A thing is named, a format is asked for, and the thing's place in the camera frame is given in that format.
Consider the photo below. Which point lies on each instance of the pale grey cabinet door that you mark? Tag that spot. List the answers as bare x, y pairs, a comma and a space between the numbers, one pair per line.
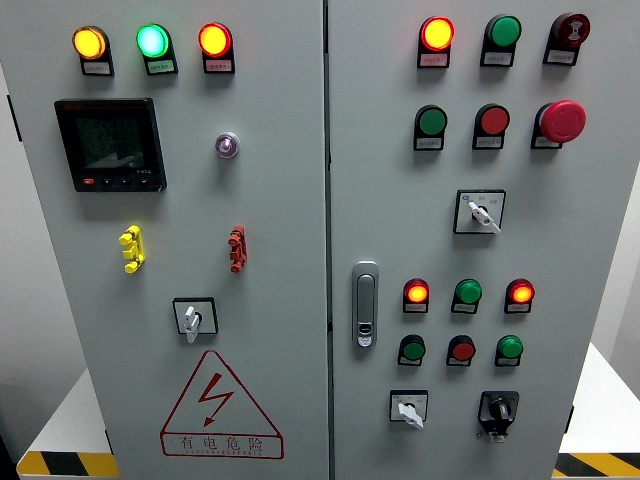
400, 210
275, 225

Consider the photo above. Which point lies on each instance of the silver door lock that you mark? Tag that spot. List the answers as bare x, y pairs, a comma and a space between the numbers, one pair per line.
365, 300

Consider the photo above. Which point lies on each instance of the small red round lamp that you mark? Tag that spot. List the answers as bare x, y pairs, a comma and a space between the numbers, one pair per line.
416, 291
521, 292

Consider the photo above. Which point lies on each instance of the small label plate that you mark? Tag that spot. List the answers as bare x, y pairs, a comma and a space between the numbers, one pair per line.
415, 308
96, 68
545, 142
429, 143
560, 58
497, 59
506, 362
434, 60
218, 66
457, 362
463, 308
161, 66
409, 362
516, 308
488, 143

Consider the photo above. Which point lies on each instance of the white round lamp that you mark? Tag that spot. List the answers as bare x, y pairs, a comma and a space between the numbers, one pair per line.
227, 145

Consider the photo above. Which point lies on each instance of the small green push button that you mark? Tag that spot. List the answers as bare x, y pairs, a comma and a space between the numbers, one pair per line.
413, 350

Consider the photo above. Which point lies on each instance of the small green round lamp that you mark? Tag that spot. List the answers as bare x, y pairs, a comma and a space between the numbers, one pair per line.
469, 291
510, 347

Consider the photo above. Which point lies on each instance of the large green push button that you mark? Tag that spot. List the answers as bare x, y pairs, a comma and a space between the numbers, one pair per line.
432, 121

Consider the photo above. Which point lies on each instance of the small red push button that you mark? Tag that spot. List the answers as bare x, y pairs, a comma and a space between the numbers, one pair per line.
463, 351

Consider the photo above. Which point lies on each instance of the red warning triangle sticker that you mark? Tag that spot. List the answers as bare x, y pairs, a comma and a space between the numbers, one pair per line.
215, 395

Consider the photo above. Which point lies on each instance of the large red push button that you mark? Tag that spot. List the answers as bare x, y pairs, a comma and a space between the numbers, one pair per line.
494, 120

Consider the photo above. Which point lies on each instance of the large red round lamp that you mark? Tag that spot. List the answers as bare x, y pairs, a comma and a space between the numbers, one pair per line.
214, 40
437, 34

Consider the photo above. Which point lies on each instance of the black display meter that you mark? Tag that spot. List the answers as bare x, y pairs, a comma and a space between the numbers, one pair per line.
111, 145

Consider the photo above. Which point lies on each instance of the bright green round lamp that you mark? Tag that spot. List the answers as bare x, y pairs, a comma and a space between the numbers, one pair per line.
152, 41

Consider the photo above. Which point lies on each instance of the large red stop button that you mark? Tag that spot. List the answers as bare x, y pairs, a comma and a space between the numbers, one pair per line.
563, 121

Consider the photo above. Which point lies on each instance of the dark green round lamp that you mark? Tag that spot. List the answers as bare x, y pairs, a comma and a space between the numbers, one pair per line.
505, 31

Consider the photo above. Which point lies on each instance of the black cabinet hinge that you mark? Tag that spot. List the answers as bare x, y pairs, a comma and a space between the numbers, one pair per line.
15, 120
108, 441
569, 420

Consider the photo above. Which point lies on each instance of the large yellow round lamp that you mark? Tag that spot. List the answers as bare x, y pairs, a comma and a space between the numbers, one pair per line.
89, 43

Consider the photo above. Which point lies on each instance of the dark red buzzer lamp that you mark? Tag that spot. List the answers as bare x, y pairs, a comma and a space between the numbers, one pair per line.
572, 29

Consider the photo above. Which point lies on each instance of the black yellow striped tape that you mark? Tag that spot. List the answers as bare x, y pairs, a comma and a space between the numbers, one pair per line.
600, 465
64, 464

